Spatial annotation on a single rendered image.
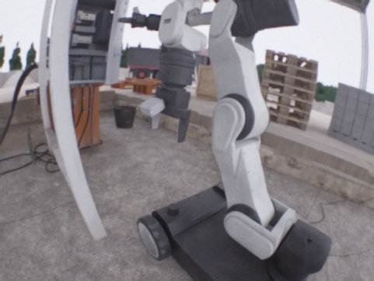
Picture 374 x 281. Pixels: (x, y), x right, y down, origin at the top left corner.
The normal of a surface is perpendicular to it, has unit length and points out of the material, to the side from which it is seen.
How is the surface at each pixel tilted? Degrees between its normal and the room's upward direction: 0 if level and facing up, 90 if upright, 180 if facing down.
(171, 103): 89
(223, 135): 90
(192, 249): 0
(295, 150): 90
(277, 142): 92
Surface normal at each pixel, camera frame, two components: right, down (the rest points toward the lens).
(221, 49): -0.62, 0.54
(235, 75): -0.77, 0.13
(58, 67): 0.77, 0.15
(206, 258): 0.12, -0.93
